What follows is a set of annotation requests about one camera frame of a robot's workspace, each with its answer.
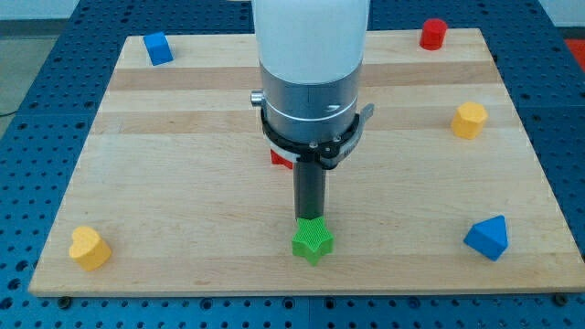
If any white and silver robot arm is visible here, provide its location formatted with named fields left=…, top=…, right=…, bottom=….
left=251, top=0, right=370, bottom=143

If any red star block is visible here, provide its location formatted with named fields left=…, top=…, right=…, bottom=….
left=271, top=150, right=293, bottom=169

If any green star block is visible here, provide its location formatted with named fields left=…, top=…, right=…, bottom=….
left=292, top=216, right=335, bottom=266

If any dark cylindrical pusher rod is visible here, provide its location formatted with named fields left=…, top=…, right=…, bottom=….
left=293, top=162, right=326, bottom=219

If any wooden board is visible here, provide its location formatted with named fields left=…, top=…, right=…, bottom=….
left=29, top=28, right=584, bottom=297

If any yellow hexagon block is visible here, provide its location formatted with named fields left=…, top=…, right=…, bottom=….
left=451, top=101, right=488, bottom=140

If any blue cube block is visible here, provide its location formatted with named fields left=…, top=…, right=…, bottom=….
left=143, top=32, right=174, bottom=66

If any red cylinder block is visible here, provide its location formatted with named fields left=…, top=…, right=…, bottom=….
left=420, top=18, right=448, bottom=51

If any blue triangular block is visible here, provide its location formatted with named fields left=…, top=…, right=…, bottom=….
left=463, top=215, right=508, bottom=261

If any yellow heart block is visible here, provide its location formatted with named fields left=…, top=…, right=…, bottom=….
left=69, top=226, right=112, bottom=271

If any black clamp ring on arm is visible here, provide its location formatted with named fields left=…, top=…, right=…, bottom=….
left=260, top=102, right=376, bottom=171

